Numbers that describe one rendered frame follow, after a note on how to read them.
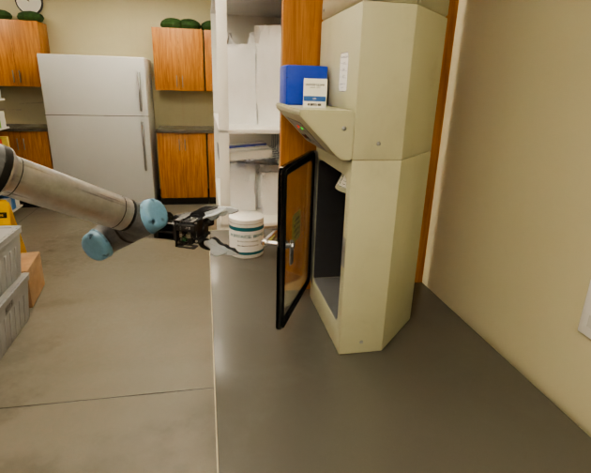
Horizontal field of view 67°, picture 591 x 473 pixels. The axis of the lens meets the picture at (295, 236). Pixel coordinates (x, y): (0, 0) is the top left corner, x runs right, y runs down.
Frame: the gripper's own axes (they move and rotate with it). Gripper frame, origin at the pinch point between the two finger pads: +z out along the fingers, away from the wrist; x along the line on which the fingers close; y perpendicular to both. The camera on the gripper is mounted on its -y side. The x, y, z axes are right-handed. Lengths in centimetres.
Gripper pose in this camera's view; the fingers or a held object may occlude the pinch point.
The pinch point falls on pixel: (237, 231)
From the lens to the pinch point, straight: 114.4
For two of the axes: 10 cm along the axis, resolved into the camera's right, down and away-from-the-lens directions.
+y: -2.7, 3.0, -9.1
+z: 9.6, 1.1, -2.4
